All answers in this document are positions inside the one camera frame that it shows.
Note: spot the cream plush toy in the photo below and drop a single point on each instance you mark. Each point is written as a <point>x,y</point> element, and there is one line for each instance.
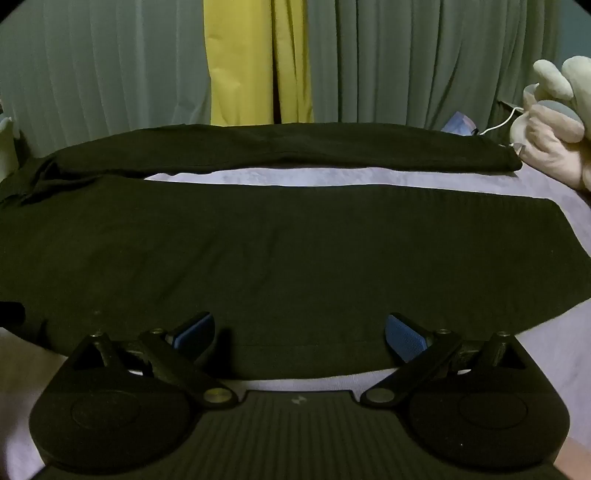
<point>554,120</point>

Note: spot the blue packet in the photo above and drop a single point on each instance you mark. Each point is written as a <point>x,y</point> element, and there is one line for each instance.
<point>459,123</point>

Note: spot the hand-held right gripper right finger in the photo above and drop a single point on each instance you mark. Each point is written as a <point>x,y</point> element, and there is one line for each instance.
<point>407,337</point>

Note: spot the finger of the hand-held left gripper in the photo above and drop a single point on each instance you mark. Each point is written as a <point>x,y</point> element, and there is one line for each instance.
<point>10,313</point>

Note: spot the lavender bed sheet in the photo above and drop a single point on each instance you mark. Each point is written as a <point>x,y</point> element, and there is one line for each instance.
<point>277,177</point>

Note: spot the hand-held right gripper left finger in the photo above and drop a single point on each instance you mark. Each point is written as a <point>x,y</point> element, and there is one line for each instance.
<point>194,333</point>

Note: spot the white cloth bundle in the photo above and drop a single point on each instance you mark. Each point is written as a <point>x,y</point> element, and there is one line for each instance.
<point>5,147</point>

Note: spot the dark pants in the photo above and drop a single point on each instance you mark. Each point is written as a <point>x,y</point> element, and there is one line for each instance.
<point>277,258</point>

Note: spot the yellow curtain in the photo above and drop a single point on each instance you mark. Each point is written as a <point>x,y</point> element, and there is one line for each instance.
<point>256,60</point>

